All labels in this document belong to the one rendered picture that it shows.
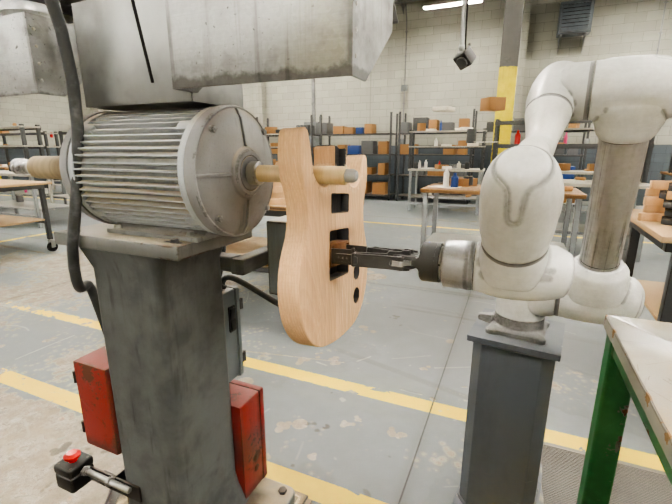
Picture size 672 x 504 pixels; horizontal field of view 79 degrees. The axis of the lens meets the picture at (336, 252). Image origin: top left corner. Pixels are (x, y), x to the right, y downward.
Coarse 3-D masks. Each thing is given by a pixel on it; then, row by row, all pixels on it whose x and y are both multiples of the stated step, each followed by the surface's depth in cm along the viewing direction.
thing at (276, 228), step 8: (272, 224) 102; (280, 224) 101; (272, 232) 103; (280, 232) 102; (272, 240) 103; (280, 240) 103; (272, 248) 104; (280, 248) 103; (272, 256) 105; (280, 256) 104; (272, 264) 105; (272, 272) 106; (224, 280) 108; (232, 280) 109; (240, 280) 109; (272, 280) 106; (224, 288) 109; (248, 288) 109; (256, 288) 109; (272, 288) 107; (264, 296) 109
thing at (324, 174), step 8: (256, 168) 77; (264, 168) 76; (272, 168) 76; (320, 168) 72; (328, 168) 71; (336, 168) 71; (344, 168) 70; (256, 176) 77; (264, 176) 76; (272, 176) 76; (320, 176) 72; (328, 176) 71; (336, 176) 70; (336, 184) 72; (344, 184) 71
